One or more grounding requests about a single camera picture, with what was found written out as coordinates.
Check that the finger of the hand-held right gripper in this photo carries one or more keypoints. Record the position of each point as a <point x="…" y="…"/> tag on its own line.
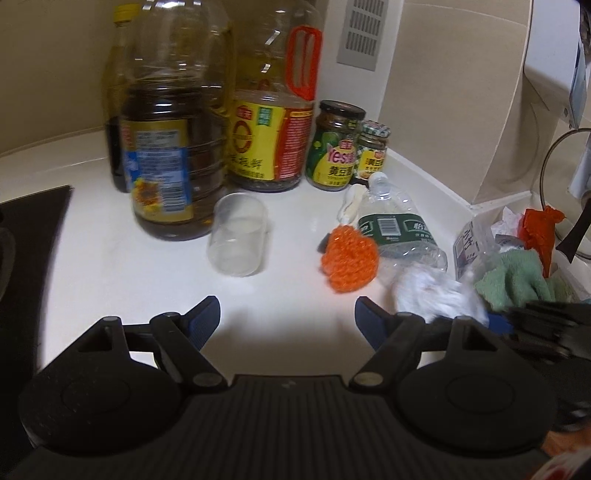
<point x="501" y="323"/>

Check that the clear plastic cup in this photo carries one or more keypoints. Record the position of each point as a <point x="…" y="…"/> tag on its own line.
<point x="238" y="240"/>

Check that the small sauce jar yellow label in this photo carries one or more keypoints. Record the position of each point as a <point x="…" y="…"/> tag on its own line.
<point x="373" y="152"/>

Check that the orange mesh scrubber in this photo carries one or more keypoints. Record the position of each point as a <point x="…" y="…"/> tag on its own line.
<point x="351" y="263"/>

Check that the white plastic bag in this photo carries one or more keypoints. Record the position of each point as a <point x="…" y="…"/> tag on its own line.
<point x="507" y="222"/>

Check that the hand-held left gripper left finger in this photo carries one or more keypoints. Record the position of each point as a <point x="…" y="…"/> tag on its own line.
<point x="203" y="321"/>

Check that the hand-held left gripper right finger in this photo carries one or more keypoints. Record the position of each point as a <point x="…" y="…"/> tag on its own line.
<point x="369" y="321"/>

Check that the clear plastic packaging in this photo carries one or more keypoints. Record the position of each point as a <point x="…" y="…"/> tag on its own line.
<point x="471" y="244"/>

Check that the cream plastic wrapper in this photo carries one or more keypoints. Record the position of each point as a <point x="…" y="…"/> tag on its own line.
<point x="353" y="205"/>

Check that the crushed plastic water bottle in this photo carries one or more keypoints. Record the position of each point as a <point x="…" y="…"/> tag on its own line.
<point x="397" y="230"/>

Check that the wall vent grille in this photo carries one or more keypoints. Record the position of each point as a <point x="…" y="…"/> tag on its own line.
<point x="360" y="32"/>

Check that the orange plastic bag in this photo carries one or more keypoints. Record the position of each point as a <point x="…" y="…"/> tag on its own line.
<point x="538" y="230"/>

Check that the green cloth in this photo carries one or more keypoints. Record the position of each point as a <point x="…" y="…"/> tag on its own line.
<point x="512" y="279"/>

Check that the white paper towel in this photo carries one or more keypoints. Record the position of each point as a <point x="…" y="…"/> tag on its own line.
<point x="429" y="295"/>

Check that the large oil bottle blue label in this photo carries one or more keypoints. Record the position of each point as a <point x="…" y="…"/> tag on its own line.
<point x="175" y="120"/>

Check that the dark sauce bottle yellow cap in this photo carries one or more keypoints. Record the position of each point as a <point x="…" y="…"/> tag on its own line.
<point x="113" y="115"/>

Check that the black gas stove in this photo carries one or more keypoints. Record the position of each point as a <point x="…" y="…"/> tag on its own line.
<point x="32" y="230"/>

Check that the wall water heater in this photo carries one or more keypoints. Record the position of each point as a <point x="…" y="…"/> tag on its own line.
<point x="554" y="60"/>

